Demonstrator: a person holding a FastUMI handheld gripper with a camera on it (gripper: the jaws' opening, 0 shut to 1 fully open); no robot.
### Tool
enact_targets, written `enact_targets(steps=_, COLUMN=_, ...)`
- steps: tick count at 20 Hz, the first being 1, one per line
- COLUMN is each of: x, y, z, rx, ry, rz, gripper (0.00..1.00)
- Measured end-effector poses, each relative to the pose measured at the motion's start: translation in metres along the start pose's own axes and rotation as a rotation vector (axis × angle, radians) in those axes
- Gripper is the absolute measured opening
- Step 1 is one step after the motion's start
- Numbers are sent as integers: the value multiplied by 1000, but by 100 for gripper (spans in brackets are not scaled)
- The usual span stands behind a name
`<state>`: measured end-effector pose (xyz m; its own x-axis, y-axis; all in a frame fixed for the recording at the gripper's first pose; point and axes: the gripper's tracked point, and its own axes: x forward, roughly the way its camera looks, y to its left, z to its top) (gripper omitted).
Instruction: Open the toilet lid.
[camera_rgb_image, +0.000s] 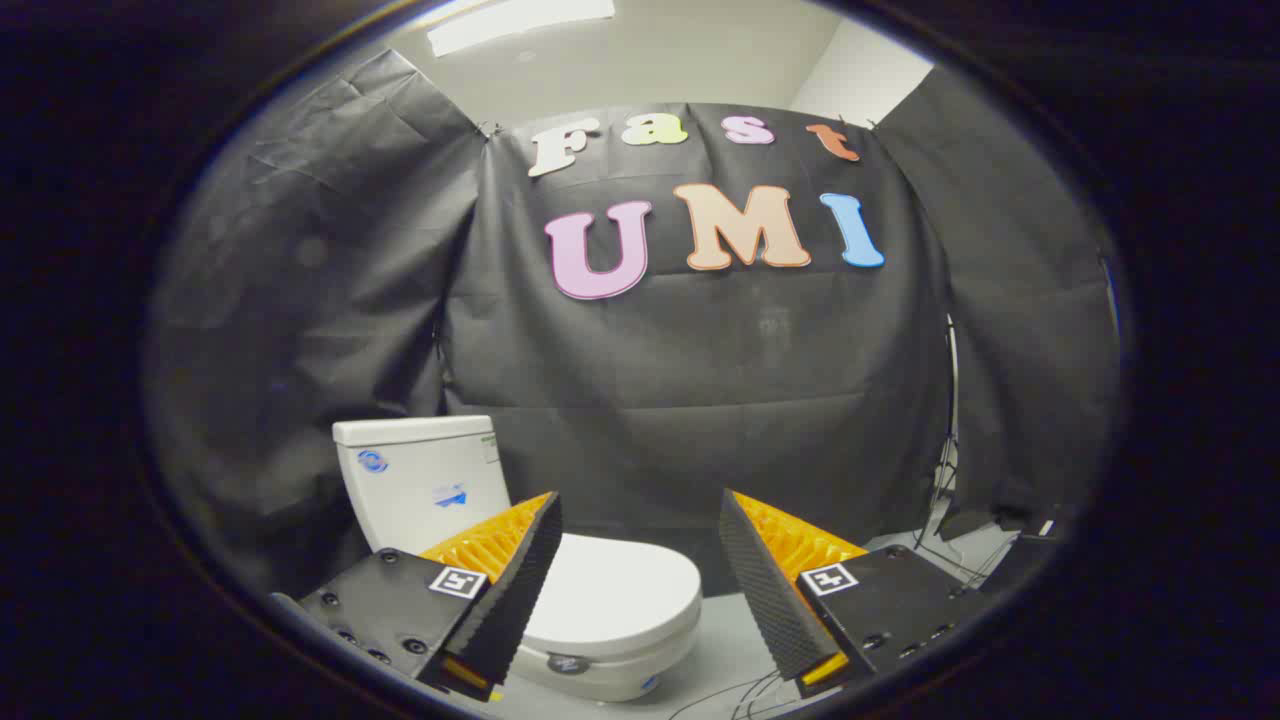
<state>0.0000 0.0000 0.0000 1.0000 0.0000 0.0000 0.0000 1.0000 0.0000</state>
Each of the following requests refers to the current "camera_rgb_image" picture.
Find dark floor object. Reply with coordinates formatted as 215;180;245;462
935;505;1063;593

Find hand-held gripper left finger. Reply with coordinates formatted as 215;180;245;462
270;490;564;703

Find white toilet bowl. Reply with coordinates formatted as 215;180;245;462
503;628;701;703

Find black backdrop cloth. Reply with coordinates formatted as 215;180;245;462
145;48;1121;601

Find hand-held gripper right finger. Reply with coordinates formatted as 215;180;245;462
717;488;996;699

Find white toilet lid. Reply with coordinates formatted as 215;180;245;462
520;533;703;648

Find tangled floor cables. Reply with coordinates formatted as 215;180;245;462
668;670;833;720

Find thin backdrop stand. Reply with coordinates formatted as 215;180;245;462
915;315;963;551

